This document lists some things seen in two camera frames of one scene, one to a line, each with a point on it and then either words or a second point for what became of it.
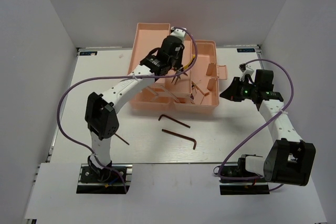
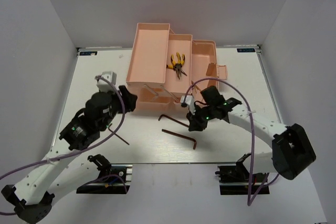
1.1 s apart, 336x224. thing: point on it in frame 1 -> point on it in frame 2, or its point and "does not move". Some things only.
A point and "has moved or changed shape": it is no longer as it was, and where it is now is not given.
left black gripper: [179, 62] -> [129, 99]
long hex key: [172, 119] does not move
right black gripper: [231, 93] -> [196, 124]
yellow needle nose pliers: [179, 73] has moved or changed shape
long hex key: [182, 136] does not move
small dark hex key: [121, 138] does not move
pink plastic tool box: [200, 88] does not move
